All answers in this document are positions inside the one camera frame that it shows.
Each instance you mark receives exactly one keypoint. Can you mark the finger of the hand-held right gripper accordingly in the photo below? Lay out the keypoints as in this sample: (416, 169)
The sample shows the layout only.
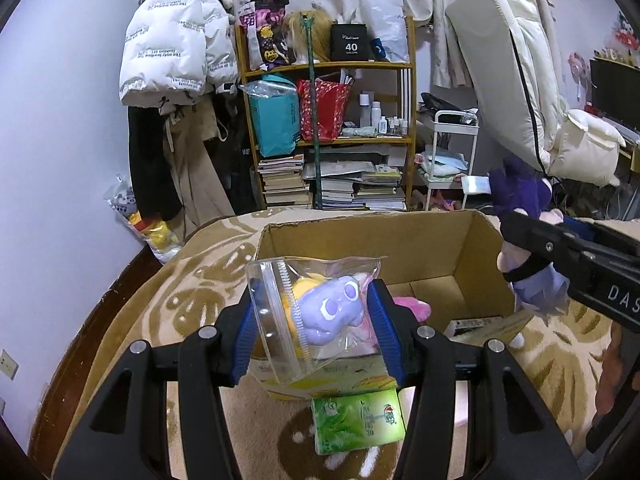
(615, 237)
(540, 240)

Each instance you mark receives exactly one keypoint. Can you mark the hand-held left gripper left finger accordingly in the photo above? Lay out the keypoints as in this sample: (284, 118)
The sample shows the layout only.
(243, 345)

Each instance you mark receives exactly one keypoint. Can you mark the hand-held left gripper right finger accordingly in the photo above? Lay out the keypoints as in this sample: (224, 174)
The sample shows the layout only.
(390, 340)

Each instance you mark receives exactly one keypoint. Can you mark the pink plush toy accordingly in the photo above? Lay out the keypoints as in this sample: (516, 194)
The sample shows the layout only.
(412, 307)

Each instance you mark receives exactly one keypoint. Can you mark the clear zip bag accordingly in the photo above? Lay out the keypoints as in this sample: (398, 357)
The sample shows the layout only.
(275, 320)

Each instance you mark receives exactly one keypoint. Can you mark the purple haired plush doll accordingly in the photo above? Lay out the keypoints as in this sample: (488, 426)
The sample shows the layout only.
(520, 190)

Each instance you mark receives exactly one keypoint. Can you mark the lilac plush toy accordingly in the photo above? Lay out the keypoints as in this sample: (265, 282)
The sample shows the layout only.
(330, 310)

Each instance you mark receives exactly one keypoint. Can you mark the yellow plush toy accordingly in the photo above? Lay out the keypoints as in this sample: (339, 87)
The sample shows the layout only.
(302, 294)

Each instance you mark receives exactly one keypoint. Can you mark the black face box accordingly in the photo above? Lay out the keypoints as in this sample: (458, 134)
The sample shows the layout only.
(470, 324)

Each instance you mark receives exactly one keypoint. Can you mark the cardboard box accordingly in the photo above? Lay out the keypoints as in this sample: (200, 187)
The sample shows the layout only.
(440, 255)

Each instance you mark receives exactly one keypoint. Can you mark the patterned beige blanket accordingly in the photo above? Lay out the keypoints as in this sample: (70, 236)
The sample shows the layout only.
(200, 270)

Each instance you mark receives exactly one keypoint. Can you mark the green tissue pack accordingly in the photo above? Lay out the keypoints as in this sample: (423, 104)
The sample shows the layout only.
(357, 422)

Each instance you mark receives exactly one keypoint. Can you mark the cream pillow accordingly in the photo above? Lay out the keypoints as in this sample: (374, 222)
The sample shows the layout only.
(585, 145)

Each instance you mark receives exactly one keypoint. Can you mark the blue white folded cloth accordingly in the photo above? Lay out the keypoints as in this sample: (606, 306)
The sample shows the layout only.
(445, 165)

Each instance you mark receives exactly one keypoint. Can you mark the black monitor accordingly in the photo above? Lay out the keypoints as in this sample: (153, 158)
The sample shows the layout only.
(615, 90)

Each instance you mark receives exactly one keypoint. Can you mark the plastic bag of toys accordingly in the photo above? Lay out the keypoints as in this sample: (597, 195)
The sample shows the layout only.
(150, 230)

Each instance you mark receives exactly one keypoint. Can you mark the white cart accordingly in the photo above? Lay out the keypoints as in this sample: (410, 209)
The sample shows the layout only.
(440, 125)

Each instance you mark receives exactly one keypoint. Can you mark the pile of books and papers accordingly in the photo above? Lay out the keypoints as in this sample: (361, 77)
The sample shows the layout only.
(360, 185)

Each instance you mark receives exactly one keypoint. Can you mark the pink flower decoration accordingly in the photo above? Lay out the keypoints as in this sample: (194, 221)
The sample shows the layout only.
(579, 72)

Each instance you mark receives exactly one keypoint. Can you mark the stack of books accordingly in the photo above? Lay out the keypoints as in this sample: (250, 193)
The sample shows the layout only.
(282, 180)

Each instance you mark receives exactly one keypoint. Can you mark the beige trousers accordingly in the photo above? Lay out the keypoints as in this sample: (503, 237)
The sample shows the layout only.
(200, 180)

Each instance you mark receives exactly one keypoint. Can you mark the black hanging bag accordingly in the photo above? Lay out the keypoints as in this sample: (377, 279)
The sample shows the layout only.
(245, 170)

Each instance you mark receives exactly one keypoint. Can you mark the cream mattress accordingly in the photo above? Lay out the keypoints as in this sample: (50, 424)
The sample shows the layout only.
(500, 60)

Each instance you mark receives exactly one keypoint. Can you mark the green pole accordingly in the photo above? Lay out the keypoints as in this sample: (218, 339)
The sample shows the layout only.
(316, 160)

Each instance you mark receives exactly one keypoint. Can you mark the black hanging garment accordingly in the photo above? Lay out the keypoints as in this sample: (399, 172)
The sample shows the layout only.
(150, 170)

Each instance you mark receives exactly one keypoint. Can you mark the row of cosmetic bottles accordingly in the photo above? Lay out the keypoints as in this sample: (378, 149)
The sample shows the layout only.
(375, 115)

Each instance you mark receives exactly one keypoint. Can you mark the teal bag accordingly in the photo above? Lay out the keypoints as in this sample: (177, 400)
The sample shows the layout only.
(275, 120)

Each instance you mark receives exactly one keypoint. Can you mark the red patterned bag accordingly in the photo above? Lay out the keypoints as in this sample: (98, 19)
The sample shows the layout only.
(330, 110)

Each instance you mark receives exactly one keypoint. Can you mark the clear plastic bag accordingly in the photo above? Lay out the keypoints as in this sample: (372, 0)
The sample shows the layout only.
(265, 90)

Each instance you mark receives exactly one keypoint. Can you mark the wooden shelf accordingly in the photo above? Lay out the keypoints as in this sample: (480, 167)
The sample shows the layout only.
(350, 65)

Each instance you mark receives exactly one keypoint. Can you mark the white plastic bag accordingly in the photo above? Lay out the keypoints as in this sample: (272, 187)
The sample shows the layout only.
(385, 20)

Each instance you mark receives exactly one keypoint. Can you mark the blonde wig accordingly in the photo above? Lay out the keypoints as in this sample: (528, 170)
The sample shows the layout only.
(322, 35)

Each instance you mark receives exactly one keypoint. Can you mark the printed purple black bag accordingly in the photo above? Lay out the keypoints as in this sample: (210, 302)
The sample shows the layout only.
(265, 35)

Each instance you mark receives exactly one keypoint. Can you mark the white puffer jacket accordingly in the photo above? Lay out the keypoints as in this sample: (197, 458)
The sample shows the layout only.
(165, 35)

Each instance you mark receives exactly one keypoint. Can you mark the wall socket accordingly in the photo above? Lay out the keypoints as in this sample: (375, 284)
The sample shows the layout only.
(7, 365)

